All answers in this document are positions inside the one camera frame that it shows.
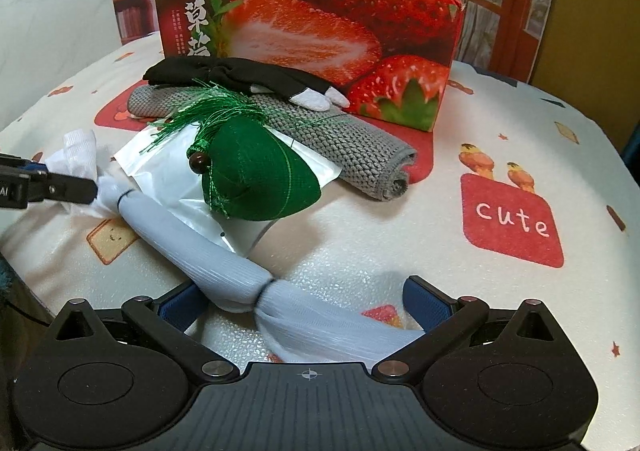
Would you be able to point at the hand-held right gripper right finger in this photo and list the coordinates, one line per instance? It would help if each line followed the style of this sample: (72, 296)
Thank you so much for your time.
(422, 303)

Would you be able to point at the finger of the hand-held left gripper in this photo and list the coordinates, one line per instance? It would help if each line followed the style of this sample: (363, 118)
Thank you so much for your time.
(65, 190)
(25, 166)

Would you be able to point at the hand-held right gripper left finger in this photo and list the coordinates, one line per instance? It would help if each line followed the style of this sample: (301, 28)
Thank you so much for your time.
(175, 308)

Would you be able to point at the light blue knotted sleeve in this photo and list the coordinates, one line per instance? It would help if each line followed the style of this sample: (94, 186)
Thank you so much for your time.
(200, 241)

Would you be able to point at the grey knitted cloth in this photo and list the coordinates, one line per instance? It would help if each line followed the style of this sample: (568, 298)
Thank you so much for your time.
(350, 151)

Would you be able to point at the black glove with white fingertips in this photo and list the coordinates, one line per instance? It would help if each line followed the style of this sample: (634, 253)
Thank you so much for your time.
(200, 71)

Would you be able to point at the red strawberry print cardboard box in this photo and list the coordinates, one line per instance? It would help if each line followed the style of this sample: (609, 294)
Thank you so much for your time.
(310, 31)

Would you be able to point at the clear plastic bag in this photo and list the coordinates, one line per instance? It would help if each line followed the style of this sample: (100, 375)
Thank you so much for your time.
(160, 181)

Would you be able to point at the green tasselled sachet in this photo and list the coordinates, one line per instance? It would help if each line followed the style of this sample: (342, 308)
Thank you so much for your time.
(250, 171)

